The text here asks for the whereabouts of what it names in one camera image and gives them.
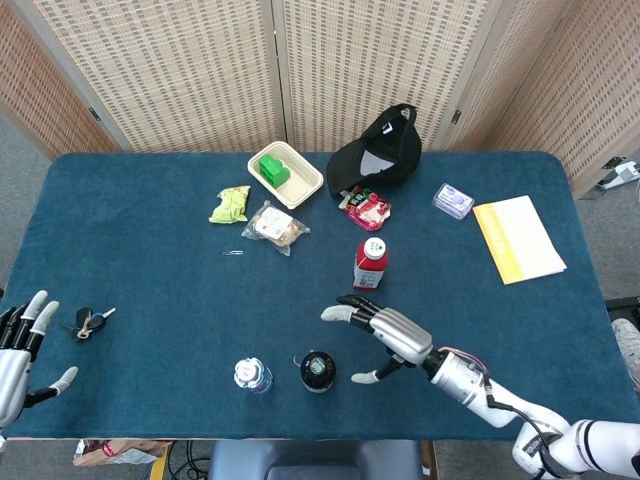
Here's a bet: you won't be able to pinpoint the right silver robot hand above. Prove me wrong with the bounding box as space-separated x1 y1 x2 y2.
320 294 434 385

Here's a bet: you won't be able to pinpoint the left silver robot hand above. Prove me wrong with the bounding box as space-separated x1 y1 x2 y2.
0 289 80 429

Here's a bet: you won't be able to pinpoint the red juice bottle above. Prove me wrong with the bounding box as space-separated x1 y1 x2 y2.
352 236 390 291

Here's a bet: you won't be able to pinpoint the dark brown bottle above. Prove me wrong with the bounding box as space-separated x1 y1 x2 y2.
293 349 338 395

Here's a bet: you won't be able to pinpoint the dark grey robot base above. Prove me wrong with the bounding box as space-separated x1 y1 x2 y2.
207 439 431 480

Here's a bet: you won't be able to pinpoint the bunch of keys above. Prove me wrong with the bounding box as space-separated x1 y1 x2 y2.
61 306 117 343

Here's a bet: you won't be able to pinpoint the wooden table leg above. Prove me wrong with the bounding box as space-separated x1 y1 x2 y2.
421 440 440 480

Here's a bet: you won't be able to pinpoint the red candy packet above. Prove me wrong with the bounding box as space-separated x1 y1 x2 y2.
337 184 393 233

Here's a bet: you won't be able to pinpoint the clear purple-label box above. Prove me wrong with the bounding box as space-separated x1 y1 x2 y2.
432 182 475 221

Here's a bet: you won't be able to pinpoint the yellow and white booklet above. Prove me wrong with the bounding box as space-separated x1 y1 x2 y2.
472 195 568 286

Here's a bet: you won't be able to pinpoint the clear water bottle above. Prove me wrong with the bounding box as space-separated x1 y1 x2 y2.
233 356 275 395

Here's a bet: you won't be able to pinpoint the clear bread packet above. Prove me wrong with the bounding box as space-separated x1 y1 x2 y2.
241 200 311 257

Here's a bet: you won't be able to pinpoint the blue table cloth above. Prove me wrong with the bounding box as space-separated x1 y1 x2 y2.
0 151 621 442

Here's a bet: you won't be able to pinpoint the white food tray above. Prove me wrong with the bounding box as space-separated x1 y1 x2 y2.
247 141 325 210

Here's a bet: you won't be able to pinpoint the black baseball cap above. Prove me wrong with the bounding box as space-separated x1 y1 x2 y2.
326 103 423 197

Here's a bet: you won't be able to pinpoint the green plastic block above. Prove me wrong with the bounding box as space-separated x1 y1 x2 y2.
257 154 292 189

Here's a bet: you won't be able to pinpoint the green snack packet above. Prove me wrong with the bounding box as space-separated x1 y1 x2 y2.
208 185 252 225

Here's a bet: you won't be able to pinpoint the white sneaker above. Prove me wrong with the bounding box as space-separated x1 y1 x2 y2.
611 318 640 394

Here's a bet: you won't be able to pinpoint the woven folding screen panel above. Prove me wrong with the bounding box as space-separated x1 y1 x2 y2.
0 0 119 161
272 0 516 151
439 0 640 199
9 0 289 154

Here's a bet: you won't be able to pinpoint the black floor cables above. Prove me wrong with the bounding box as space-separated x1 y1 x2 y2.
167 439 211 480

